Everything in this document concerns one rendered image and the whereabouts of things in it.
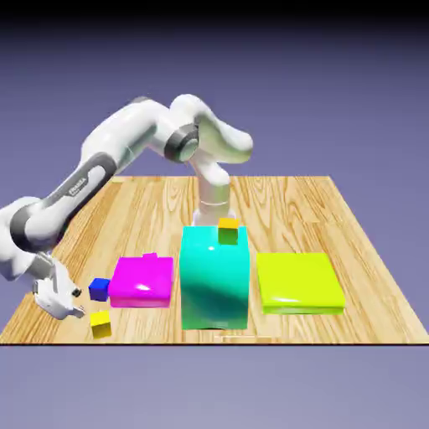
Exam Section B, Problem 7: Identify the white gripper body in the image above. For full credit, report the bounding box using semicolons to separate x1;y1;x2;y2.
34;263;79;321

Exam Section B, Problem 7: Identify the small blue cube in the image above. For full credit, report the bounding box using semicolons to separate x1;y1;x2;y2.
88;277;112;302

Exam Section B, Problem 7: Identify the small yellow cube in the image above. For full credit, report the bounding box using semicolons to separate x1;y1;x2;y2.
89;309;112;340

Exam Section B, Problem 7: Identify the small orange cube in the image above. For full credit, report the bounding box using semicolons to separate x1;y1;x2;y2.
217;217;241;246

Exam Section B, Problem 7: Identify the large magenta box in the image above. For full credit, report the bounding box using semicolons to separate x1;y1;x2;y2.
107;256;175;309

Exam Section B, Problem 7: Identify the large cyan box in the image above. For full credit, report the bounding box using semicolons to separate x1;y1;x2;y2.
178;225;251;332

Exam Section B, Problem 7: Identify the large yellow-green box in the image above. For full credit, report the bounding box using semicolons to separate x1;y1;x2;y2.
256;251;347;316

